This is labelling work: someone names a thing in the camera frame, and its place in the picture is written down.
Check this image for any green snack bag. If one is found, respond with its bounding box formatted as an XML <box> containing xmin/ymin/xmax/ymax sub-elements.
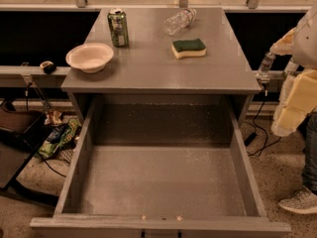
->
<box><xmin>36</xmin><ymin>118</ymin><xmax>80</xmax><ymax>160</ymax></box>

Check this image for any grey sneaker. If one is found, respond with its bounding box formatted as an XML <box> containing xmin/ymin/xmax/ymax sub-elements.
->
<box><xmin>278</xmin><ymin>186</ymin><xmax>317</xmax><ymax>214</ymax></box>

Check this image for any clear water bottle on rail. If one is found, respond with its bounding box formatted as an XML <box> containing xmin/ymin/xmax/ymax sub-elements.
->
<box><xmin>256</xmin><ymin>52</ymin><xmax>276</xmax><ymax>83</ymax></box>

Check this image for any crumpled snack wrapper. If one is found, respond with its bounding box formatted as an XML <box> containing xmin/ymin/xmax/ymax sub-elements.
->
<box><xmin>45</xmin><ymin>111</ymin><xmax>62</xmax><ymax>126</ymax></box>

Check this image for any blue jeans leg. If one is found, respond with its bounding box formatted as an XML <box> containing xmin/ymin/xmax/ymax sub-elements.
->
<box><xmin>302</xmin><ymin>115</ymin><xmax>317</xmax><ymax>193</ymax></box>

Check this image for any yellow black tape measure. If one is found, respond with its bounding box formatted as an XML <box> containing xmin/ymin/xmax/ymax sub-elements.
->
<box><xmin>40</xmin><ymin>60</ymin><xmax>56</xmax><ymax>74</ymax></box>

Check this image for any crushed clear plastic bottle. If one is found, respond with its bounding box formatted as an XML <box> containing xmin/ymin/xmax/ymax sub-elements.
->
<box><xmin>162</xmin><ymin>8</ymin><xmax>197</xmax><ymax>36</ymax></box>

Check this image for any green soda can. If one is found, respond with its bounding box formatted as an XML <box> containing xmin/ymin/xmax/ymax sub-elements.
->
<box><xmin>107</xmin><ymin>8</ymin><xmax>129</xmax><ymax>47</ymax></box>

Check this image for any black power cable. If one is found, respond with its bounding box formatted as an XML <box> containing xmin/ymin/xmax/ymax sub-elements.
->
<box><xmin>243</xmin><ymin>88</ymin><xmax>282</xmax><ymax>158</ymax></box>

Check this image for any white bowl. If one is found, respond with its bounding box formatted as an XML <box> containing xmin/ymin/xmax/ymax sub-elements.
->
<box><xmin>65</xmin><ymin>43</ymin><xmax>114</xmax><ymax>73</ymax></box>

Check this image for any open grey top drawer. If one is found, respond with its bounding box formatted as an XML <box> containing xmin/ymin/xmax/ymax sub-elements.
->
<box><xmin>31</xmin><ymin>97</ymin><xmax>291</xmax><ymax>238</ymax></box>

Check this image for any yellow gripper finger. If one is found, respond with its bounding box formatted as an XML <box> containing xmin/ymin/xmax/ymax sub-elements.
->
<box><xmin>271</xmin><ymin>68</ymin><xmax>317</xmax><ymax>137</ymax></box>
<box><xmin>269</xmin><ymin>29</ymin><xmax>295</xmax><ymax>56</ymax></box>

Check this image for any grey cabinet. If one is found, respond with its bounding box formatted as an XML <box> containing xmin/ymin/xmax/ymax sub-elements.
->
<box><xmin>60</xmin><ymin>7</ymin><xmax>263</xmax><ymax>125</ymax></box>

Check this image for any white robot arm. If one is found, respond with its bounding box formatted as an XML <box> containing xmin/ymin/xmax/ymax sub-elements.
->
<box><xmin>270</xmin><ymin>4</ymin><xmax>317</xmax><ymax>137</ymax></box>

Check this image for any green and yellow sponge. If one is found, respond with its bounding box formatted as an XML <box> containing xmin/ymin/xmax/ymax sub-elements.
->
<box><xmin>171</xmin><ymin>39</ymin><xmax>206</xmax><ymax>60</ymax></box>

